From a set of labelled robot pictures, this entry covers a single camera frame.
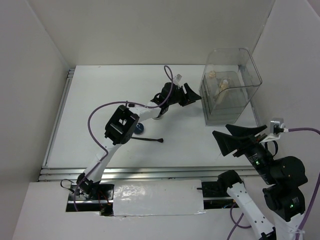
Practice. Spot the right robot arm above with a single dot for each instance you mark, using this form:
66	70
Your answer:
283	176

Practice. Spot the aluminium left rail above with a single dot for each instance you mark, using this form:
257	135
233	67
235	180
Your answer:
59	114

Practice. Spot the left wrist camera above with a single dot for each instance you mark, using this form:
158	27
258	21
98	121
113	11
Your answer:
177	79

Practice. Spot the white cover plate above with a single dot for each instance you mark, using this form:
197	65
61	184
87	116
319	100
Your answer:
158	198

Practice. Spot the cream bottle clear cap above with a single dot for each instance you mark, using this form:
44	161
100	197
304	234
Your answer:
222	90

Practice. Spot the aluminium front rail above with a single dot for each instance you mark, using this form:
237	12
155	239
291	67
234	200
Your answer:
151	173

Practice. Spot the frosted bottle gold pump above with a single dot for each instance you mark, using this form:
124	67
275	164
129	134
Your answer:
212	74

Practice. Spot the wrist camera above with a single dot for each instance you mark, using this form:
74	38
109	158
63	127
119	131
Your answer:
277	127
177	79

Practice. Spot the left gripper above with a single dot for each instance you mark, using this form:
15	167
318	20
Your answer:
192	96

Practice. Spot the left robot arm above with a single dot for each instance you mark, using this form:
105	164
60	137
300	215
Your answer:
121	125

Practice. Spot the blue lid compact jar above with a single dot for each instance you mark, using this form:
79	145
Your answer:
139	129

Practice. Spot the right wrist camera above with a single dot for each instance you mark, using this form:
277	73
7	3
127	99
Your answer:
277	127

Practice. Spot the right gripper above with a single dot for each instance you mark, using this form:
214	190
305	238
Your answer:
226	142

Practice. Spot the clear acrylic makeup organizer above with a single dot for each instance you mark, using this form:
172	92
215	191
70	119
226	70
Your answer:
237	64

